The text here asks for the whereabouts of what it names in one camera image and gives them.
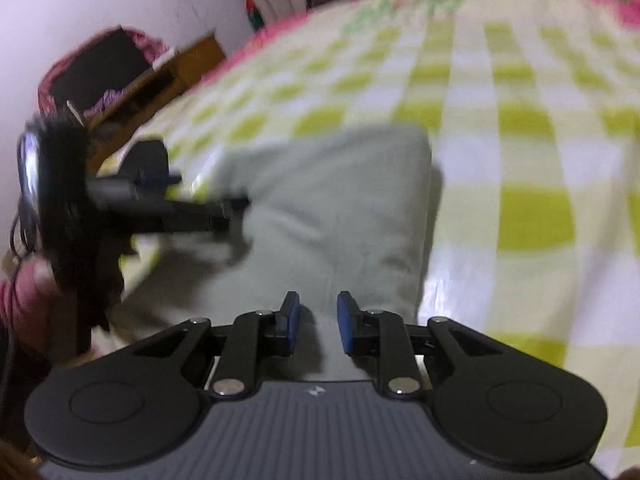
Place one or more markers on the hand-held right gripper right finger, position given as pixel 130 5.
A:
pixel 346 322

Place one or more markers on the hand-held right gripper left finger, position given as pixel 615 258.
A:
pixel 290 322

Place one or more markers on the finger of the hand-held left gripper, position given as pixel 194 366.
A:
pixel 200 212
pixel 160 179

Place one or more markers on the light grey pants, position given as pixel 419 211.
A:
pixel 325 210

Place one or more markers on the person's left hand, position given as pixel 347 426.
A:
pixel 35 285

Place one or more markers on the wooden cabinet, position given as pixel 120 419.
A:
pixel 170 75

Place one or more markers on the pink patterned bundle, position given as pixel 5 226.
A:
pixel 95 72

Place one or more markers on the red and green bag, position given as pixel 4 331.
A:
pixel 252 5

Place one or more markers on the green checkered bed sheet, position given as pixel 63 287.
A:
pixel 525 135

